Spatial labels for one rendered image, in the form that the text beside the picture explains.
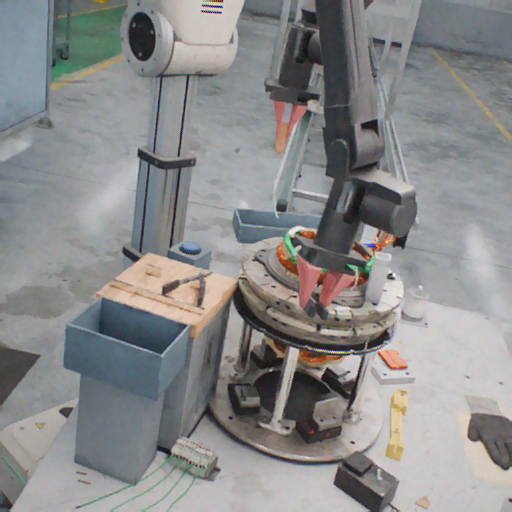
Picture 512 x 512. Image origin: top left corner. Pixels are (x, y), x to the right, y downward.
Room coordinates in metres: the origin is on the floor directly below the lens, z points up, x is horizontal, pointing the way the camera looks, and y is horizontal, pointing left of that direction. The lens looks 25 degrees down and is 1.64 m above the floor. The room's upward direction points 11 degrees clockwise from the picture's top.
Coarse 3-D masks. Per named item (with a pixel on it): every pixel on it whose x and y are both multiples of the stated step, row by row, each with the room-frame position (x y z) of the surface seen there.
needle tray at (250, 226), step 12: (240, 216) 1.51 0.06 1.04; (252, 216) 1.51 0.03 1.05; (264, 216) 1.52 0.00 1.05; (288, 216) 1.53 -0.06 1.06; (300, 216) 1.54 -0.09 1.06; (312, 216) 1.55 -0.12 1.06; (240, 228) 1.40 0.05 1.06; (252, 228) 1.41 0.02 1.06; (264, 228) 1.41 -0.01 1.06; (276, 228) 1.52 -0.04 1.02; (288, 228) 1.53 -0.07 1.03; (312, 228) 1.55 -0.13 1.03; (240, 240) 1.40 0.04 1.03; (252, 240) 1.41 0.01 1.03
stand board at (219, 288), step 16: (144, 256) 1.15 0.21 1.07; (160, 256) 1.17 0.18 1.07; (128, 272) 1.08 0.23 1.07; (144, 272) 1.09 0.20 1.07; (176, 272) 1.11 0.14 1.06; (192, 272) 1.13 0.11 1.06; (112, 288) 1.01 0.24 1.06; (160, 288) 1.04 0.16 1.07; (192, 288) 1.06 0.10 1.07; (208, 288) 1.07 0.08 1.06; (224, 288) 1.09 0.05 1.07; (144, 304) 0.98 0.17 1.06; (160, 304) 0.99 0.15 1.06; (208, 304) 1.02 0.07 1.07; (192, 320) 0.95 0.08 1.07; (208, 320) 0.99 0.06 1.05; (192, 336) 0.94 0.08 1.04
